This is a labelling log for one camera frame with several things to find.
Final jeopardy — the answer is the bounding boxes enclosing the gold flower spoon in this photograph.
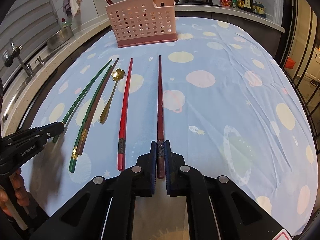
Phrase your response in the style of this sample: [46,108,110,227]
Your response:
[99,68,126,124]

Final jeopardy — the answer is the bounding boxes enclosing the stainless steel bowl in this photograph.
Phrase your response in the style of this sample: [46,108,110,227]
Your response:
[47,26,73,50]

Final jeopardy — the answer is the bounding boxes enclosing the small jars on tray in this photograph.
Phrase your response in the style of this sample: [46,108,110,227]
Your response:
[252,2,266,18]

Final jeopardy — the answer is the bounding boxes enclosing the dark red chopstick pair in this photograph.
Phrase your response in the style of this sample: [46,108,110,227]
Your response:
[157,55,165,179]

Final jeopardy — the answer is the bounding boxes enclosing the blue planet pattern tablecloth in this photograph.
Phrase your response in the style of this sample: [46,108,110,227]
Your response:
[32,17,318,236]

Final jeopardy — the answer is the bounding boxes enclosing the green chopstick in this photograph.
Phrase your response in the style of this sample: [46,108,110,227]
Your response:
[52,59,114,146]
[68,66,114,173]

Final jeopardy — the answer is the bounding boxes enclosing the purple hanging cloth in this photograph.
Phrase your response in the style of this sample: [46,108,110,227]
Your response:
[63,0,72,17]

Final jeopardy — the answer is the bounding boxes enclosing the pink perforated utensil holder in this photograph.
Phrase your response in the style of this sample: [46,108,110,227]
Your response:
[106,0,178,48]

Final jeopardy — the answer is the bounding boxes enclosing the red spiral chopstick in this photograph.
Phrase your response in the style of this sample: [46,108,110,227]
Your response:
[117,58,133,172]

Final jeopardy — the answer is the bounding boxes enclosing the stainless steel sink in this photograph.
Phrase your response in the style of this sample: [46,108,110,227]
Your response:
[1,51,57,129]

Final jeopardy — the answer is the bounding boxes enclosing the person left hand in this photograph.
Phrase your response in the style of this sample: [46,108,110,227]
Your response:
[1,167,30,217]

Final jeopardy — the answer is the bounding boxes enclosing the cream hanging towel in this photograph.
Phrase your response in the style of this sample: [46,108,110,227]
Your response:
[69,0,82,17]

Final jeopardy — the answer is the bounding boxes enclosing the black gas stove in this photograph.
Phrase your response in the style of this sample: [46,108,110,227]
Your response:
[175,0,222,7]

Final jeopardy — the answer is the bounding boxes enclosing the chrome kitchen faucet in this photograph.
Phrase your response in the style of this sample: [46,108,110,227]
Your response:
[2,38,34,77]

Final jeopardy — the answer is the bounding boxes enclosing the green dish soap bottle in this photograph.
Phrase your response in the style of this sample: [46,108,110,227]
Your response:
[61,18,72,28]

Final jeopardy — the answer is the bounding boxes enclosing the brown chopstick gold band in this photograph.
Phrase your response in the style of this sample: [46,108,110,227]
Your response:
[75,57,119,156]

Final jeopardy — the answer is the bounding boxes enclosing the dark soy sauce bottle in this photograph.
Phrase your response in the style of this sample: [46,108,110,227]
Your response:
[244,0,253,12]

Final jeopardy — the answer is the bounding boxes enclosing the red seasoning packet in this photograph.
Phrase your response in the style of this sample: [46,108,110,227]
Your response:
[220,0,233,7]

